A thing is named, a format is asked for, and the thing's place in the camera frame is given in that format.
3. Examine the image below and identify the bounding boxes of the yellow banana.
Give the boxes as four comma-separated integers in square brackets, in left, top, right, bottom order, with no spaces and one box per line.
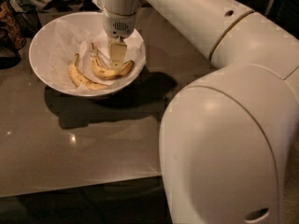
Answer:
[91,44,135,80]
[68,53,107,91]

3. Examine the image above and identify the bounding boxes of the dark object at left edge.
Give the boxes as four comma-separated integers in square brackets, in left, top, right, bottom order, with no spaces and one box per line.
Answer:
[0,28,21,69]

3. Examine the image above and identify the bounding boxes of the brown patterned object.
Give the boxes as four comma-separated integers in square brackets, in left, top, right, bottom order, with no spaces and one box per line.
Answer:
[0,0,25,49]

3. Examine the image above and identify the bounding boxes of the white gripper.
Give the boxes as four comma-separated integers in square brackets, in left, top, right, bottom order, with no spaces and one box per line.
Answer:
[103,9,136,69]

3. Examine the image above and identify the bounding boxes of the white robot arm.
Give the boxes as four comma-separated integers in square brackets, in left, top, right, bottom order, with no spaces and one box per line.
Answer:
[93,0,299,224]

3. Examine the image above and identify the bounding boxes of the black wire basket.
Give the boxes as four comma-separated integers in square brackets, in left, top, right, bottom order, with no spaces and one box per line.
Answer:
[10,0,41,37]

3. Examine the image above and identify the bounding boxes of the white paper liner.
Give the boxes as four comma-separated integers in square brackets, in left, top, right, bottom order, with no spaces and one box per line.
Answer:
[33,17,147,94]

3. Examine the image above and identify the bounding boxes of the white bowl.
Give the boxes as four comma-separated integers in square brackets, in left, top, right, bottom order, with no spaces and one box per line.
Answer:
[28,11,148,99]

